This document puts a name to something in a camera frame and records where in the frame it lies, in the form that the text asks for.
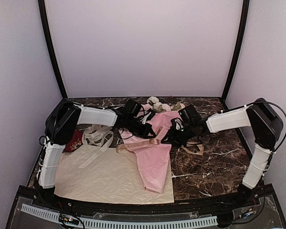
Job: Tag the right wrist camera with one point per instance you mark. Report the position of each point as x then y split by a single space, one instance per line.
188 117

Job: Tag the small circuit board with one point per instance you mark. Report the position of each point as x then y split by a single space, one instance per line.
66 219

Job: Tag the left black frame post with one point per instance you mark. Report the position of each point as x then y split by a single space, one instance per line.
50 47

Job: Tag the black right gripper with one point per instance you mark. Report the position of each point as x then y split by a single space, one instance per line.
172 139

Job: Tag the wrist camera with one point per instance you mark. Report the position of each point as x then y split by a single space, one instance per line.
188 117
133 109

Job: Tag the right black frame post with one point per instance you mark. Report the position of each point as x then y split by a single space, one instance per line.
237 50

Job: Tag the tan satin ribbon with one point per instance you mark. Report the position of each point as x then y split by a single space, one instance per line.
154 142

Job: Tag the cream wrapping paper sheet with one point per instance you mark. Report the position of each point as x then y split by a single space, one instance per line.
111 178

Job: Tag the pink wrapping paper sheet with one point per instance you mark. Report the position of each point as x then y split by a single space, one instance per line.
153 161

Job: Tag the cream printed ribbon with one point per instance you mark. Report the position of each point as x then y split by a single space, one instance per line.
96 135

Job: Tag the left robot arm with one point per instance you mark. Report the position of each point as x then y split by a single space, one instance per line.
61 124

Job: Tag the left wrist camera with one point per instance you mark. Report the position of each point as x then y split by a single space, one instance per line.
133 109

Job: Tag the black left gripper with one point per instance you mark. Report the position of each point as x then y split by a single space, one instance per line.
144 134

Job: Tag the red floral bowl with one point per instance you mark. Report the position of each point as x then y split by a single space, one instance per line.
75 142

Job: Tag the grey slotted cable duct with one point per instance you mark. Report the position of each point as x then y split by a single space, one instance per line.
116 221

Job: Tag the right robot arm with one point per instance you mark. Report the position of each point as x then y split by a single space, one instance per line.
262 124

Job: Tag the black frame post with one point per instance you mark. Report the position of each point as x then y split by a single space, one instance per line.
50 47
237 50

